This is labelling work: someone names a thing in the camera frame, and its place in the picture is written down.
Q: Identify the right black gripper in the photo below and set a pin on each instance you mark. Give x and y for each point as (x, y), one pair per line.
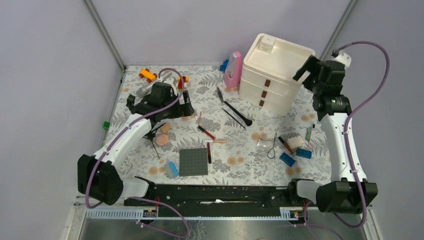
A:
(312, 65)

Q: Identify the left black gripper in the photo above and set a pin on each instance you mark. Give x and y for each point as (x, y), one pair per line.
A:
(183, 110)

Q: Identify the cream three-drawer organizer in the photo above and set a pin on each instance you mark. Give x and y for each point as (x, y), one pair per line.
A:
(267, 78)

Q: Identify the white cosmetic box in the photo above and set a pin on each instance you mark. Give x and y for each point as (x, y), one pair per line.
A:
(267, 44)

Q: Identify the black makeup brush large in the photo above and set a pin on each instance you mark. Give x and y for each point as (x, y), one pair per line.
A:
(247, 121)

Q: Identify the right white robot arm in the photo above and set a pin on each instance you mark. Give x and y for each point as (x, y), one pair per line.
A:
(349, 191)

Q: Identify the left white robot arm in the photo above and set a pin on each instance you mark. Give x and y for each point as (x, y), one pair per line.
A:
(97, 174)

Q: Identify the small peach makeup sponge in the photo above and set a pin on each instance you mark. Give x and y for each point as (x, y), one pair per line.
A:
(165, 128)

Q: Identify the thin black makeup brush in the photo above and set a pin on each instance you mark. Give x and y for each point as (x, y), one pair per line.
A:
(232, 117)

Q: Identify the round peach makeup sponge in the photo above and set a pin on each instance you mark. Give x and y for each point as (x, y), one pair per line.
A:
(162, 139)

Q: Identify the brown red makeup pencil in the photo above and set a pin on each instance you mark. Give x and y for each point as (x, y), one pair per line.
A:
(286, 145)

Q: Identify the thin pink stick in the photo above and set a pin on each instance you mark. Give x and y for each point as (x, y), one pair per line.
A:
(199, 119)

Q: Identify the red black lip gloss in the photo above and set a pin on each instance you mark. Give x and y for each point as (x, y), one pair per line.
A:
(203, 130)

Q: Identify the red yellow toy figure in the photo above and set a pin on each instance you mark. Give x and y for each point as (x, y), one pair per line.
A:
(180, 81)

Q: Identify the dark red lipstick tube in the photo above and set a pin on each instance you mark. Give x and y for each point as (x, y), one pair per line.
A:
(209, 157)

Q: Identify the grey lego baseplate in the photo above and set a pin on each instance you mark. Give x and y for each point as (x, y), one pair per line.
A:
(193, 162)

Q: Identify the orange toy car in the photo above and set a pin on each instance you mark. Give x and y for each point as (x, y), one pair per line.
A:
(146, 74)

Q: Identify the blue toy brick back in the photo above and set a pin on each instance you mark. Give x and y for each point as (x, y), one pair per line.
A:
(224, 65)

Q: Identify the black mini tripod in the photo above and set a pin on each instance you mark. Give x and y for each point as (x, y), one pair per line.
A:
(130, 104)

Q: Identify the blue grey lego brick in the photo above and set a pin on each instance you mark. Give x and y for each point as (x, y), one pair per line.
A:
(171, 170)

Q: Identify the green mascara tube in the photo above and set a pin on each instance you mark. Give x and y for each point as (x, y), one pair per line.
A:
(309, 132)

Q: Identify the clear plastic bag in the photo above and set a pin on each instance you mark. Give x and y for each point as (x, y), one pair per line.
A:
(264, 143)

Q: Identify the green clip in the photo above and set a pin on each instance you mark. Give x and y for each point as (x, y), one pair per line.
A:
(106, 125)

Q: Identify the blue lego brick right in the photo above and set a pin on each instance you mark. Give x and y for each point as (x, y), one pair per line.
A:
(303, 153)

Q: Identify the blue lego brick left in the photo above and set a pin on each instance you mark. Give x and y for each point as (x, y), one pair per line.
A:
(287, 159)

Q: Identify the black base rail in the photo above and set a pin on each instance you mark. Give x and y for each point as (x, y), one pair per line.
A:
(219, 201)

